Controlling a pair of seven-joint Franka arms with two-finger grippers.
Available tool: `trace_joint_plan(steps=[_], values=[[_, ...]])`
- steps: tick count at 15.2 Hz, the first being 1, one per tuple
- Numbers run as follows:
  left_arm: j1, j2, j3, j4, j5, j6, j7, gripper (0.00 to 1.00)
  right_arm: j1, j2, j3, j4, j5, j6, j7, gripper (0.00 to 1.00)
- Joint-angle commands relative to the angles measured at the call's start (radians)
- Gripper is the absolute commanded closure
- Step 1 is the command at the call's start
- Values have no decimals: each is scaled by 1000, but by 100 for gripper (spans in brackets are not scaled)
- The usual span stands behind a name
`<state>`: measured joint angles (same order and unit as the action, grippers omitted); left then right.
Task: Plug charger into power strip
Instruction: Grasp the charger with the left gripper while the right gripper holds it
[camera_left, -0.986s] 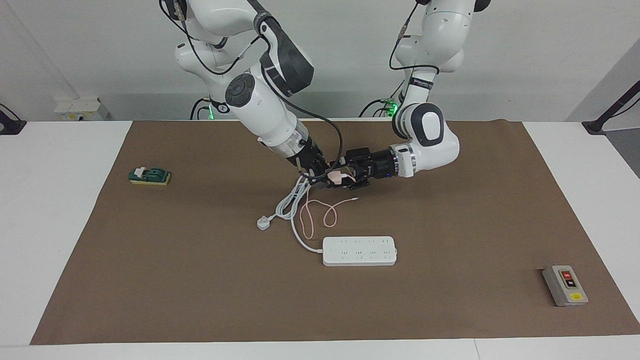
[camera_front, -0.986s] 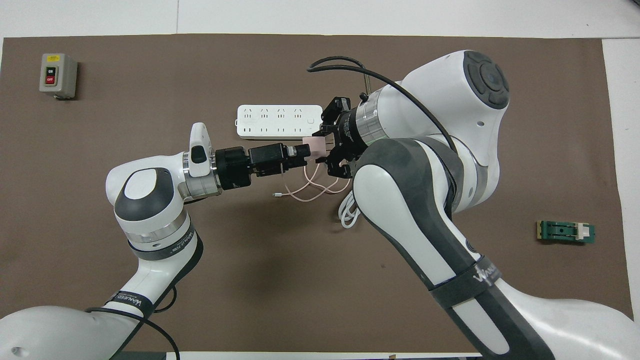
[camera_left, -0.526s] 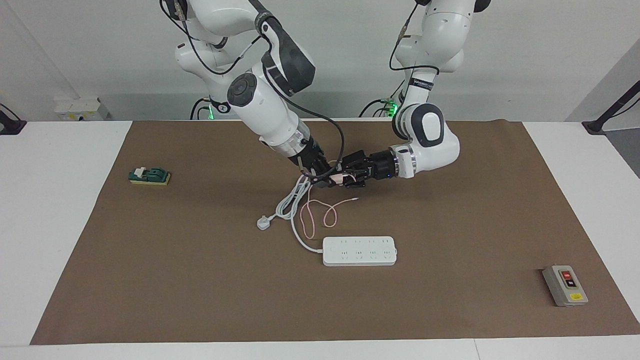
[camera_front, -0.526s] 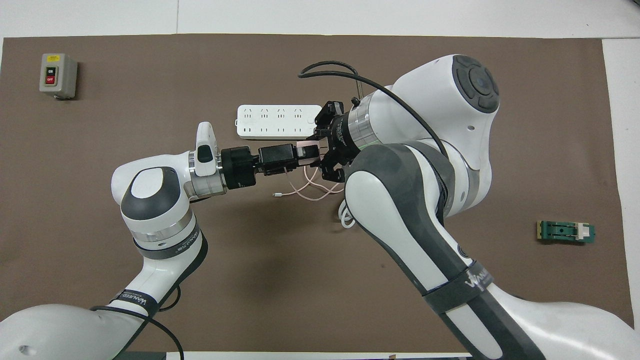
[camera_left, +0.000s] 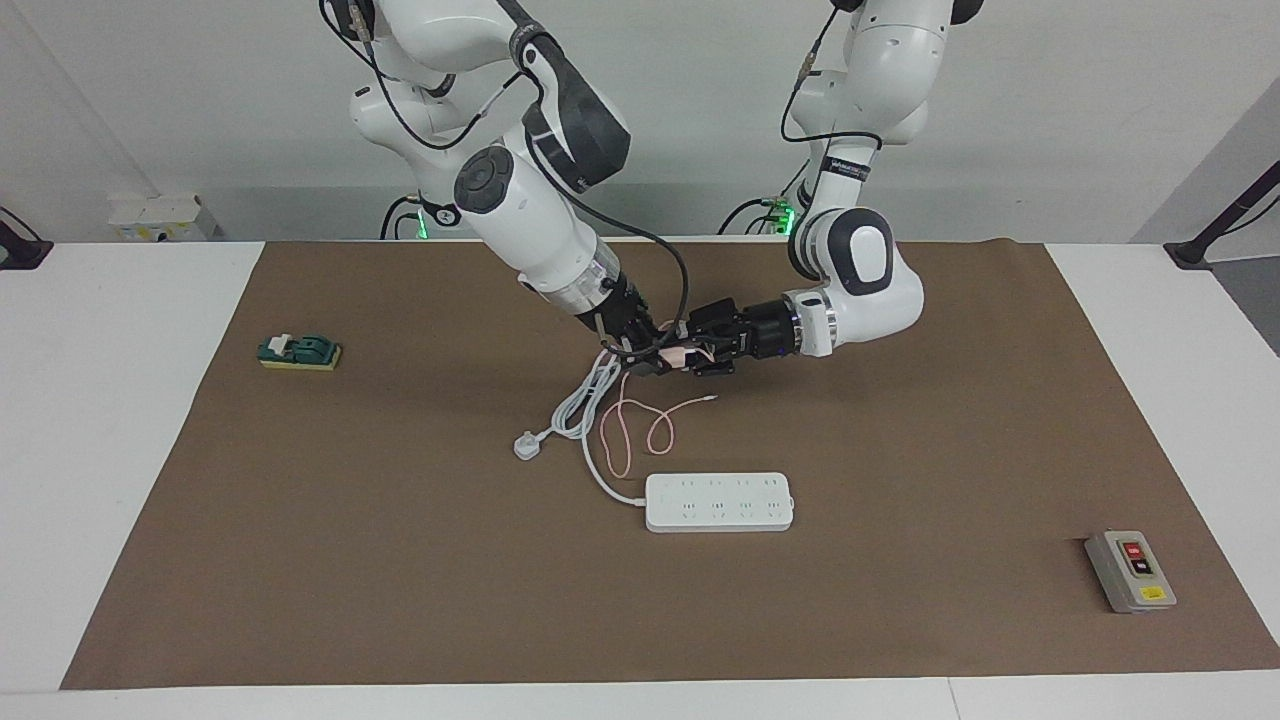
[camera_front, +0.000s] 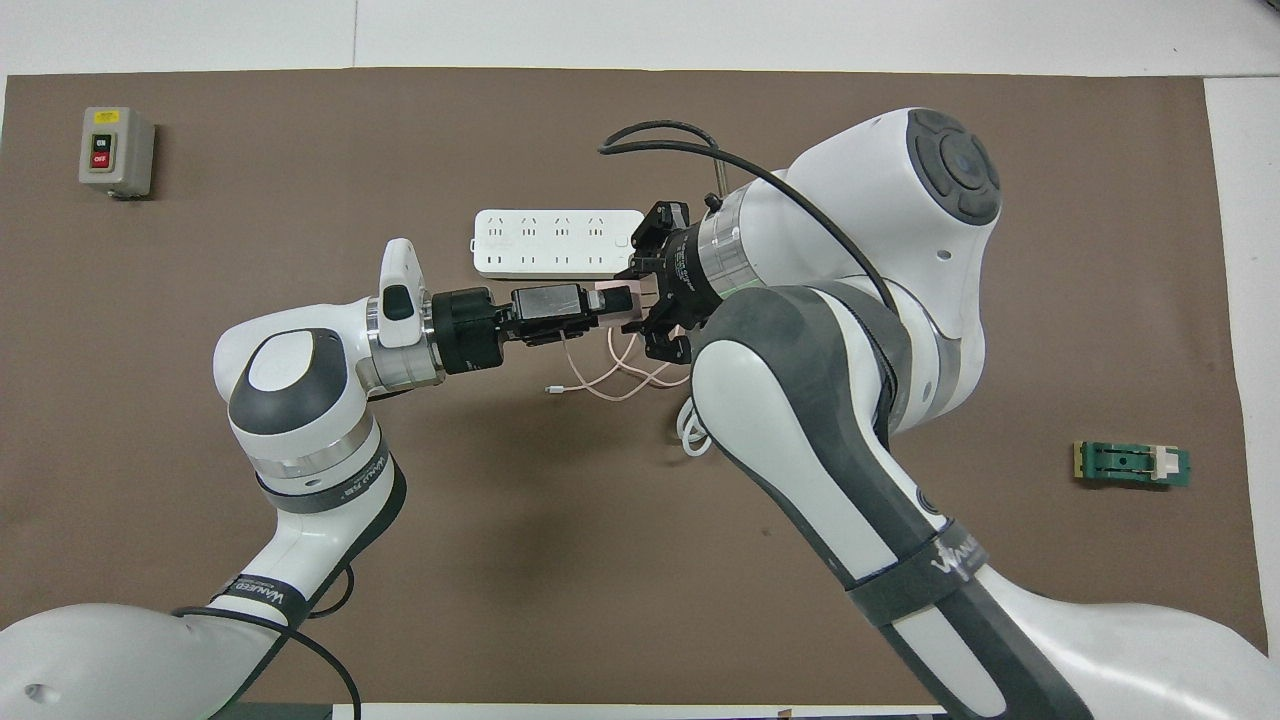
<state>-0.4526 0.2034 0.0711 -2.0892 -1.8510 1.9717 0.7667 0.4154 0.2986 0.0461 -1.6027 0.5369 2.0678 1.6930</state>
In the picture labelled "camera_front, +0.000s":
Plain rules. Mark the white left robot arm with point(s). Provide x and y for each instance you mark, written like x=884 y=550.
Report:
x=300 y=420

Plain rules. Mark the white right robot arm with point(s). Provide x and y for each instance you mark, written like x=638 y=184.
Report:
x=850 y=400

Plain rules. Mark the brown table mat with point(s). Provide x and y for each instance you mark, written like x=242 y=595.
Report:
x=500 y=550

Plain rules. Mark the grey on-off switch box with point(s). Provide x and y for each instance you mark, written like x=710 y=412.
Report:
x=115 y=150

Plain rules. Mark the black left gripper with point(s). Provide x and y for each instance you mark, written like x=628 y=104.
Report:
x=550 y=312

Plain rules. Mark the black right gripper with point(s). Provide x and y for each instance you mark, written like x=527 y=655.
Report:
x=668 y=275

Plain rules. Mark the white power strip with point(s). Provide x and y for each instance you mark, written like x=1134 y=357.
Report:
x=545 y=243

